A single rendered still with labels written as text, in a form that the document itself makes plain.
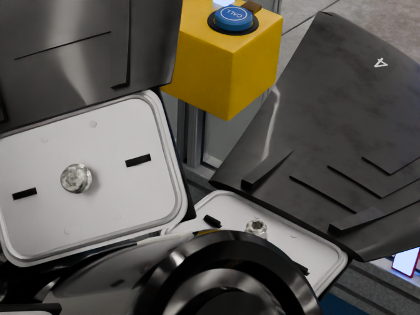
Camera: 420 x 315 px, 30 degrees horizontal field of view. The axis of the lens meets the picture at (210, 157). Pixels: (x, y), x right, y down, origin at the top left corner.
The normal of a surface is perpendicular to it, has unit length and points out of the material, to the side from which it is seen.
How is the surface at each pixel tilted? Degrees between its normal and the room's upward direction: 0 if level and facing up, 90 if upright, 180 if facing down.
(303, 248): 7
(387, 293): 90
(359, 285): 90
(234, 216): 7
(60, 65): 47
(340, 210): 9
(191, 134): 90
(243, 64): 90
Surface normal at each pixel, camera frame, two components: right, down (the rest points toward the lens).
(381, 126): 0.26, -0.73
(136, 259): -0.50, -0.83
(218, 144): 0.81, 0.40
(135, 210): -0.15, -0.07
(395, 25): 0.05, -0.77
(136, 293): -0.48, -0.65
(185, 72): -0.58, 0.50
